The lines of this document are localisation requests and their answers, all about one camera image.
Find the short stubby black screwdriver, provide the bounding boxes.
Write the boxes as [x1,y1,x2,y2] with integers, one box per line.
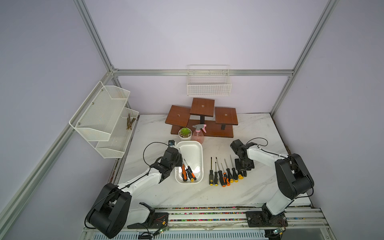
[238,171,244,180]

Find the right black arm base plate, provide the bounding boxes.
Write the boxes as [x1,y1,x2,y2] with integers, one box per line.
[246,211,288,228]

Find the white mesh shelf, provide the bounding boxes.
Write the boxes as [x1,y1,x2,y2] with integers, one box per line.
[95,108,139,159]
[69,82,130,142]

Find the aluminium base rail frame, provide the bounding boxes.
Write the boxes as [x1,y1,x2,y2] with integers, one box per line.
[79,205,337,240]

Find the pink spray bottle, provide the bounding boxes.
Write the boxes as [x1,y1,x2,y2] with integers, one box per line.
[191,124,207,145]

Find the aluminium cage frame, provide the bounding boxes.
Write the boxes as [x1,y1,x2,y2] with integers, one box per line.
[1,1,338,238]

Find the white plastic storage box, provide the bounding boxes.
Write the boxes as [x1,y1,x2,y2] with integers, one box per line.
[175,141,204,185]

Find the brown twigs on shelf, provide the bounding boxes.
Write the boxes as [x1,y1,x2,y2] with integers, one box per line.
[127,114,136,130]

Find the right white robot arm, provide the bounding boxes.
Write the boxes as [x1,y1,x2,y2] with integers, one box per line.
[230,140,315,217]

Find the lower white mesh shelf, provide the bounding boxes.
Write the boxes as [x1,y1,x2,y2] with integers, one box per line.
[95,108,139,159]

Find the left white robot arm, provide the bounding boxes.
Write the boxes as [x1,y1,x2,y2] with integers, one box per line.
[85,147,183,239]

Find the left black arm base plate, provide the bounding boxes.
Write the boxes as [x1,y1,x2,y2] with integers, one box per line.
[125,202,169,229]

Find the small potted green plant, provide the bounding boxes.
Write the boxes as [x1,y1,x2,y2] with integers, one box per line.
[178,128,193,141]

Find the black handle long screwdriver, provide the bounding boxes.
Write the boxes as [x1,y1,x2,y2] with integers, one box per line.
[230,156,239,183]

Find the upper white mesh shelf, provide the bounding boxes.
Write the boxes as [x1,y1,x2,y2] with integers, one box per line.
[69,82,130,142]

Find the brown wooden tiered stand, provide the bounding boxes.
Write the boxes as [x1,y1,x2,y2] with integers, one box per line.
[165,98,239,138]

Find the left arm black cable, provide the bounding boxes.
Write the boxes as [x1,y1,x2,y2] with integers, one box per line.
[83,141,170,229]

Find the white wire wall basket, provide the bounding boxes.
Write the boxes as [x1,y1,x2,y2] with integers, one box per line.
[187,65,232,97]

